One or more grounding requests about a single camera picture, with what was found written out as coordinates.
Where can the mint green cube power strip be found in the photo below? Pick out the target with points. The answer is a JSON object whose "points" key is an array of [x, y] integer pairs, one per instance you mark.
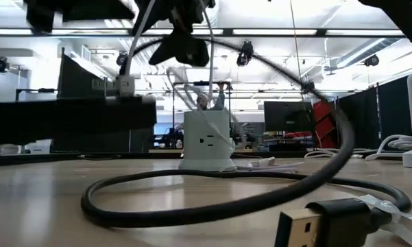
{"points": [[205, 137]]}

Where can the white background box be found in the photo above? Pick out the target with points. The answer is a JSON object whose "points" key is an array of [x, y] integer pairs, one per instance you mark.
{"points": [[37, 147]]}

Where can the black monitor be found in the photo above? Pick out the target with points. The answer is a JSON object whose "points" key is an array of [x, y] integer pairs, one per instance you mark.
{"points": [[288, 116]]}

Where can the black ceiling spotlight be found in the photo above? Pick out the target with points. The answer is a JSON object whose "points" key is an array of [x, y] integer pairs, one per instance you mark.
{"points": [[0, 64], [245, 54], [121, 59], [372, 60], [308, 86]]}

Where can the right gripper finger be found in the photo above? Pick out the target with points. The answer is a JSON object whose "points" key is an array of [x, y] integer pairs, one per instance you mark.
{"points": [[185, 51]]}

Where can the person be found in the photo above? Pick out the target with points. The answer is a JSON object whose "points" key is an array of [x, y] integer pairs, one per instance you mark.
{"points": [[205, 101]]}

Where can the black aluminium table frame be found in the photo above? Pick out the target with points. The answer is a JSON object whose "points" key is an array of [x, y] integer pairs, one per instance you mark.
{"points": [[55, 158]]}

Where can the black overhead light bar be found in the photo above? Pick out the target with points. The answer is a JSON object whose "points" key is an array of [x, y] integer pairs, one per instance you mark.
{"points": [[228, 32]]}

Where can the red storage rack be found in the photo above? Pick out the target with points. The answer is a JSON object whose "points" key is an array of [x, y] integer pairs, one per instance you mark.
{"points": [[324, 120]]}

